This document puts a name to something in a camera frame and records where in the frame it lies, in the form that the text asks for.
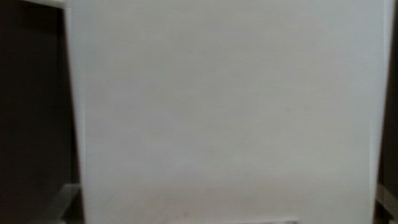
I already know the white U-shaped boundary fence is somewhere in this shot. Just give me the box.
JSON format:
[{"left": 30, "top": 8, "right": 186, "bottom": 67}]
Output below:
[{"left": 22, "top": 0, "right": 65, "bottom": 8}]

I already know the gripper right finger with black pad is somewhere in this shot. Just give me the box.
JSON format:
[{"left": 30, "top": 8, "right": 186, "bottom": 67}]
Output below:
[{"left": 373, "top": 200, "right": 398, "bottom": 224}]

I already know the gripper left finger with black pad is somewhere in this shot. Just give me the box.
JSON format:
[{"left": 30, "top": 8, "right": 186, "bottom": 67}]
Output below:
[{"left": 53, "top": 184, "right": 83, "bottom": 224}]

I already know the white cabinet top block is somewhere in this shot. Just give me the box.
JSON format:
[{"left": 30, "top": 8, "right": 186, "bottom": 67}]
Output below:
[{"left": 65, "top": 0, "right": 392, "bottom": 224}]

